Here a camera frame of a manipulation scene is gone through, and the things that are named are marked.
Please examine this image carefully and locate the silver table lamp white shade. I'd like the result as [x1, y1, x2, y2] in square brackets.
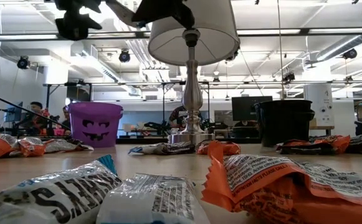
[148, 0, 241, 146]

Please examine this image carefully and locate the blue white Hershey's bar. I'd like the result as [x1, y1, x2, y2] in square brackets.
[95, 172, 211, 224]
[0, 154, 123, 224]
[128, 142, 175, 156]

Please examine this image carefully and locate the background wooden desk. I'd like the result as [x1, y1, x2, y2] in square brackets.
[308, 125, 336, 136]

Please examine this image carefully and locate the white pillar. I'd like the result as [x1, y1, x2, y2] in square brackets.
[303, 83, 336, 127]

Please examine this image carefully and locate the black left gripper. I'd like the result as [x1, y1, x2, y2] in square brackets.
[131, 0, 197, 30]

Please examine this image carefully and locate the thin hanging cable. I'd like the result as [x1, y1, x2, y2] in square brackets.
[276, 0, 285, 100]

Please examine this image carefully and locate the black plastic bucket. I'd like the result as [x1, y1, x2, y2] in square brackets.
[254, 99, 315, 147]

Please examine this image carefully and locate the purple face plastic bucket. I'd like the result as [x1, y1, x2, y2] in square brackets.
[68, 101, 124, 149]

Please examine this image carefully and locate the black monitor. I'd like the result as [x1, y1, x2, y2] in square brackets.
[4, 101, 24, 123]
[231, 95, 274, 122]

